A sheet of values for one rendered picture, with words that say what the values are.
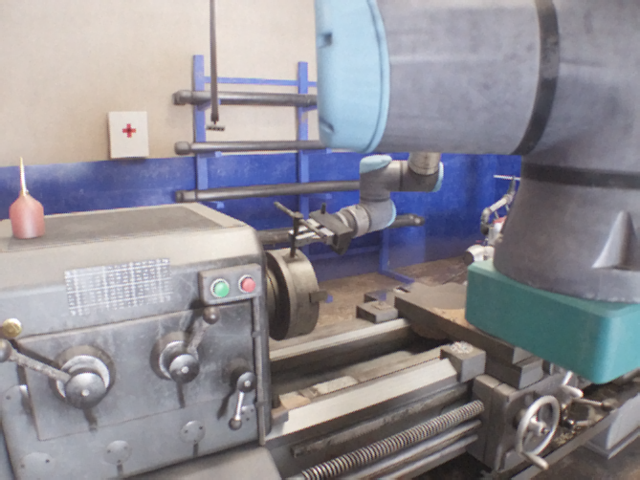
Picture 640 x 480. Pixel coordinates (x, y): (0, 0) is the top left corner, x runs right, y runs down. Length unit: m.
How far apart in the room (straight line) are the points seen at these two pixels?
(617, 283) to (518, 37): 0.20
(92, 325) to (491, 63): 0.79
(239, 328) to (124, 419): 0.29
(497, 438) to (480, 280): 1.16
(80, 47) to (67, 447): 3.53
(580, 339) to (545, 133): 0.16
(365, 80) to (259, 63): 4.22
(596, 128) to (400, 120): 0.15
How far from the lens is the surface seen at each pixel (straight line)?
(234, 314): 0.99
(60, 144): 4.15
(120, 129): 4.06
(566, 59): 0.39
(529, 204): 0.44
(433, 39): 0.37
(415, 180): 1.37
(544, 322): 0.42
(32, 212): 1.04
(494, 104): 0.38
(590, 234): 0.41
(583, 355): 0.41
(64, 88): 4.17
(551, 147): 0.43
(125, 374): 0.98
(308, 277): 1.25
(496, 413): 1.55
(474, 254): 1.77
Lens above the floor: 1.53
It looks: 13 degrees down
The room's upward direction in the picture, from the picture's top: straight up
